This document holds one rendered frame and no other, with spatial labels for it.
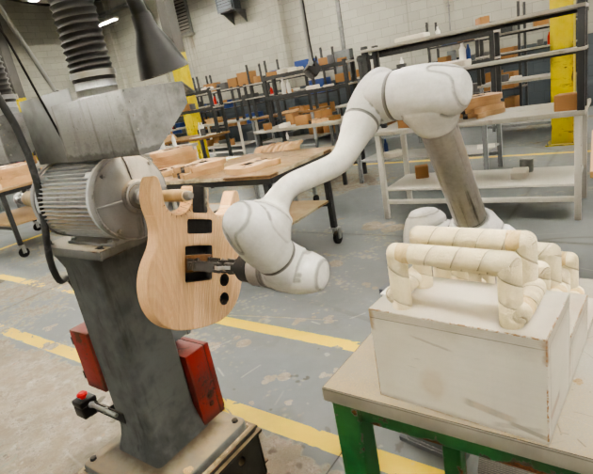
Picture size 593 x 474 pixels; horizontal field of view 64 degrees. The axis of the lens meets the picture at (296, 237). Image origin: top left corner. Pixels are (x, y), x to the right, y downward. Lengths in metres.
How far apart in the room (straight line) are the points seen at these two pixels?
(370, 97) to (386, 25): 11.66
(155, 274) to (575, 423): 0.94
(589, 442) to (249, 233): 0.65
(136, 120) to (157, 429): 1.12
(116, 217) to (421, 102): 0.87
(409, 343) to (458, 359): 0.08
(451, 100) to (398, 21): 11.62
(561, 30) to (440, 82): 6.51
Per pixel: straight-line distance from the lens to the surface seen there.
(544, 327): 0.74
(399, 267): 0.76
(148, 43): 1.33
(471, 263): 0.70
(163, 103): 1.17
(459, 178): 1.44
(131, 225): 1.44
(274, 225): 0.99
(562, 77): 7.74
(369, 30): 13.17
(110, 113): 1.16
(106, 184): 1.40
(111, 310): 1.62
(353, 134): 1.28
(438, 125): 1.30
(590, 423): 0.86
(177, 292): 1.31
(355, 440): 0.99
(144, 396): 1.77
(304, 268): 1.06
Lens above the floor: 1.47
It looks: 18 degrees down
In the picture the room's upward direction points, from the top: 11 degrees counter-clockwise
